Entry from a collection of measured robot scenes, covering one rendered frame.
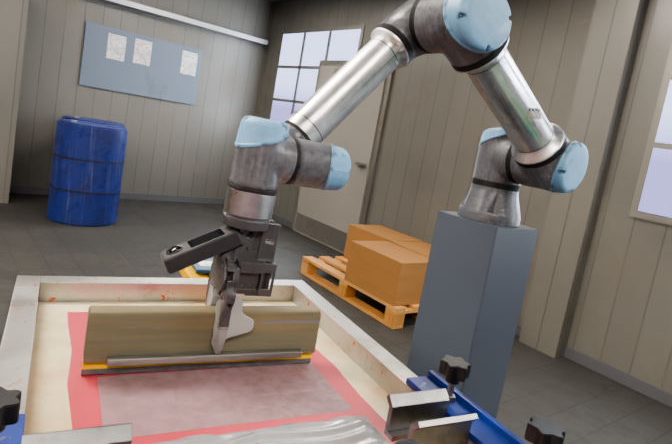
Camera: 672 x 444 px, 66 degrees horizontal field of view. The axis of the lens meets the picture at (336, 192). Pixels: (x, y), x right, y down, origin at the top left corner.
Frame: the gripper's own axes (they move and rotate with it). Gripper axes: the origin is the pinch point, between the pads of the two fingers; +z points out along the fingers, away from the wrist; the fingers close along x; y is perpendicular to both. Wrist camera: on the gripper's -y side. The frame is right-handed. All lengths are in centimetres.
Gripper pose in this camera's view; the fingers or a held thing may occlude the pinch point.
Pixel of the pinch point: (210, 339)
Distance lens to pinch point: 86.3
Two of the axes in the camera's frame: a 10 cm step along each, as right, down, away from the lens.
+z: -2.0, 9.7, 1.0
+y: 8.6, 1.3, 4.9
